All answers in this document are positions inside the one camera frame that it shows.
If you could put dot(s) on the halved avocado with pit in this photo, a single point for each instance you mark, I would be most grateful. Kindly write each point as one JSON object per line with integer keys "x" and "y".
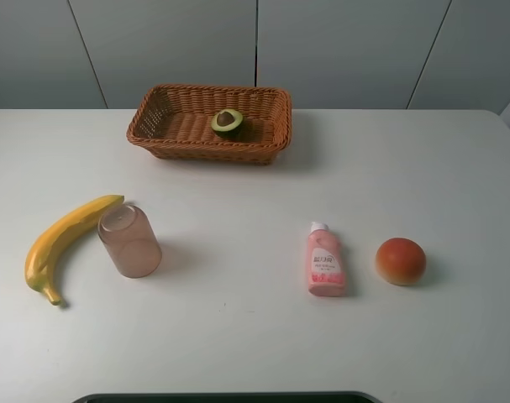
{"x": 227, "y": 123}

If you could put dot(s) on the brown wicker basket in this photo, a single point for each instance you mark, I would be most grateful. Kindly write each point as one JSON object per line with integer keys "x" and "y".
{"x": 173, "y": 123}

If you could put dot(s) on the pink detergent bottle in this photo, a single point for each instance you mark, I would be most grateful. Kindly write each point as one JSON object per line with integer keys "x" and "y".
{"x": 324, "y": 264}

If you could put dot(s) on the pink translucent plastic cup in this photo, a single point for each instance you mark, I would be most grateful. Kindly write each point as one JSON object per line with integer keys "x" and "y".
{"x": 126, "y": 234}

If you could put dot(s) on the red orange tomato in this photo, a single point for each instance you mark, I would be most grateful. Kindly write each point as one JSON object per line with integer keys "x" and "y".
{"x": 401, "y": 261}

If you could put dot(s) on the yellow banana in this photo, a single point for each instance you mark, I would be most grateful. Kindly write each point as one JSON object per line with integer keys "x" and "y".
{"x": 43, "y": 256}

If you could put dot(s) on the black tray edge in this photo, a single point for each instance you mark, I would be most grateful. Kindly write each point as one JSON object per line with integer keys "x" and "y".
{"x": 234, "y": 397}

